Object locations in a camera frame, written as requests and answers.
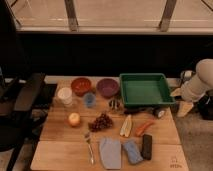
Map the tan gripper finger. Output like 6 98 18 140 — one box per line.
170 88 181 97
177 101 194 117

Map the black eraser block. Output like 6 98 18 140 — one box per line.
141 134 152 160

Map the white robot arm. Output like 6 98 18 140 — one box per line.
170 59 213 117

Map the purple bowl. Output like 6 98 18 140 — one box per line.
96 78 119 98

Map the red bowl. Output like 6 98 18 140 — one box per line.
71 77 92 97

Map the round metal dish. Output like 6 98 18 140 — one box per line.
180 70 195 83

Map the black device on right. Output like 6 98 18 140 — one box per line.
197 90 213 120

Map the green plastic tray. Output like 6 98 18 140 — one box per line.
120 73 175 108

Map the orange carrot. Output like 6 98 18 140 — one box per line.
135 120 154 137

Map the peeled banana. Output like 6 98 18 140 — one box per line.
120 115 132 137

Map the blue sponge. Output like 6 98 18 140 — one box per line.
123 140 143 165

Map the bunch of dark grapes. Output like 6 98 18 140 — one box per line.
88 113 113 132

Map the light blue cloth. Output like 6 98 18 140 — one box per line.
99 137 121 170

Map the blue cup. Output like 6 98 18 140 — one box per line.
83 92 96 108

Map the metal fork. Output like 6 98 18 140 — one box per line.
84 132 95 165

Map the white cup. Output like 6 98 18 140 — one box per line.
57 87 72 106

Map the black office chair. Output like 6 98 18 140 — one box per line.
0 73 47 171

